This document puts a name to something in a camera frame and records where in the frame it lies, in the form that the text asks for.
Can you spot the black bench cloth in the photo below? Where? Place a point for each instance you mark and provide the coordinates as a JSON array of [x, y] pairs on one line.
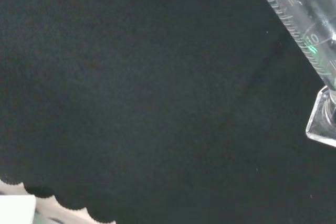
[[157, 98]]

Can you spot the white box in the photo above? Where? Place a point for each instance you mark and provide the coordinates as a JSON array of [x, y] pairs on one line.
[[15, 209]]

